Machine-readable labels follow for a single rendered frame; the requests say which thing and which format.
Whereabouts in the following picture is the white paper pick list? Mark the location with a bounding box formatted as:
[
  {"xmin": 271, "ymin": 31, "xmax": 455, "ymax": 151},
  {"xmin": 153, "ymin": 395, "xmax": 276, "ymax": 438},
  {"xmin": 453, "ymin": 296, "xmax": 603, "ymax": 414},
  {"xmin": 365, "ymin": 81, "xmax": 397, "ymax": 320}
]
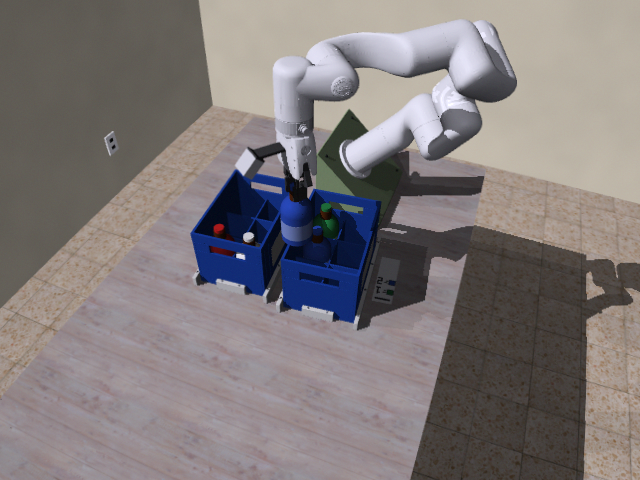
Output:
[{"xmin": 372, "ymin": 257, "xmax": 400, "ymax": 304}]

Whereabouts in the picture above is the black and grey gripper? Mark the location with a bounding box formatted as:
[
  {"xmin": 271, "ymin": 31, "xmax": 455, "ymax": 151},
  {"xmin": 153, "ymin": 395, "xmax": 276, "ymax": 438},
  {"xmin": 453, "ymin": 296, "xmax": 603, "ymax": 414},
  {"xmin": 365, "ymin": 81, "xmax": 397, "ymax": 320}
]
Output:
[{"xmin": 275, "ymin": 127, "xmax": 317, "ymax": 202}]

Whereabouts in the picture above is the blue plastic crate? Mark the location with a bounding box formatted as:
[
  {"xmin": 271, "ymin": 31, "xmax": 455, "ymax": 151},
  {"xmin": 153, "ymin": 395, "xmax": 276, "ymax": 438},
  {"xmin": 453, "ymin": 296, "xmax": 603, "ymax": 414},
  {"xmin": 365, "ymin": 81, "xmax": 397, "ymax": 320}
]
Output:
[
  {"xmin": 281, "ymin": 195, "xmax": 379, "ymax": 323},
  {"xmin": 191, "ymin": 175, "xmax": 289, "ymax": 296}
]

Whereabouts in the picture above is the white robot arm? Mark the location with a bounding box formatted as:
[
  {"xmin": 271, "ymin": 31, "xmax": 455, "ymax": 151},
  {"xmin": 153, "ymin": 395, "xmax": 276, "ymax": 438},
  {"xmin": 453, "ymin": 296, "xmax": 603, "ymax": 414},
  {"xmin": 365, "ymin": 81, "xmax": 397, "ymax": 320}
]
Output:
[{"xmin": 273, "ymin": 19, "xmax": 517, "ymax": 179}]

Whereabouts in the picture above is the red bottle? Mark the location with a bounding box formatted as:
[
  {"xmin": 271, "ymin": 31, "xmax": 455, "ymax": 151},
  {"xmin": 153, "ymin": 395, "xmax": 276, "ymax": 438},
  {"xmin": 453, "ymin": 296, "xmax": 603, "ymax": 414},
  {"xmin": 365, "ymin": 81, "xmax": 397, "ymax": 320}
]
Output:
[{"xmin": 210, "ymin": 224, "xmax": 235, "ymax": 257}]

